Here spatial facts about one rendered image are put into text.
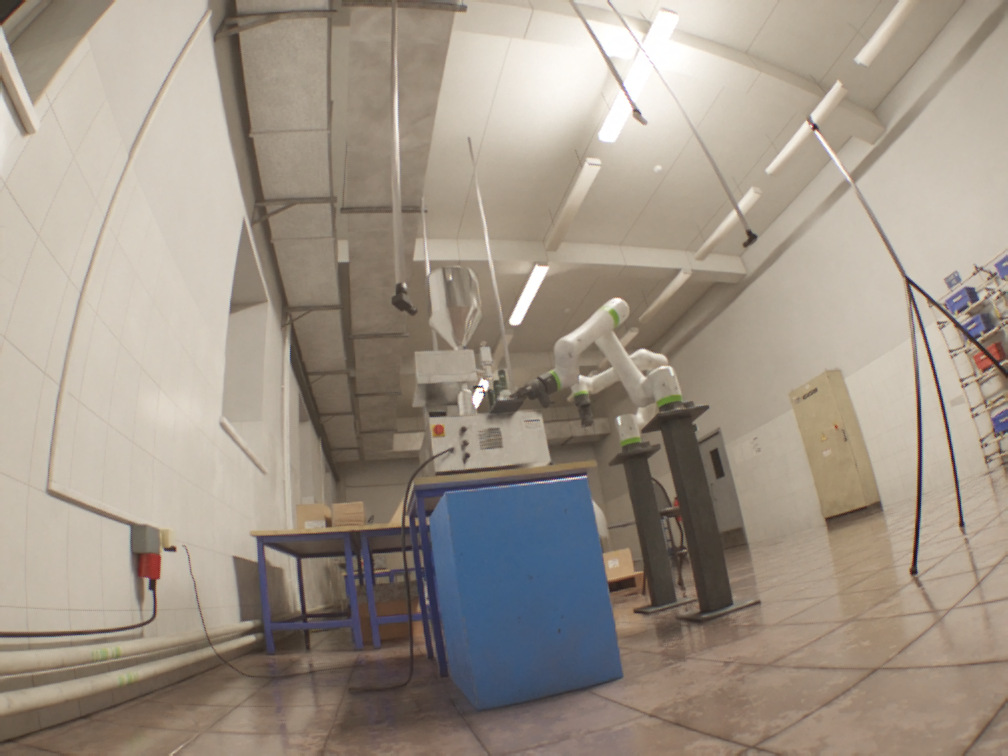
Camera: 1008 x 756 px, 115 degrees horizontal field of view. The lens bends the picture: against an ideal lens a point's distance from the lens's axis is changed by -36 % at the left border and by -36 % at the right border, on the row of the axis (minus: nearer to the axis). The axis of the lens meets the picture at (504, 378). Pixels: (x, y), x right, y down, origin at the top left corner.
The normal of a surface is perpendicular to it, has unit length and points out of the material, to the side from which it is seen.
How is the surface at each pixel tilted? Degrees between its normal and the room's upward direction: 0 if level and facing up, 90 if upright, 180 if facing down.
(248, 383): 90
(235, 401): 90
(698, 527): 90
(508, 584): 90
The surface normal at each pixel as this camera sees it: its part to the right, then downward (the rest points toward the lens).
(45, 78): 0.23, -0.40
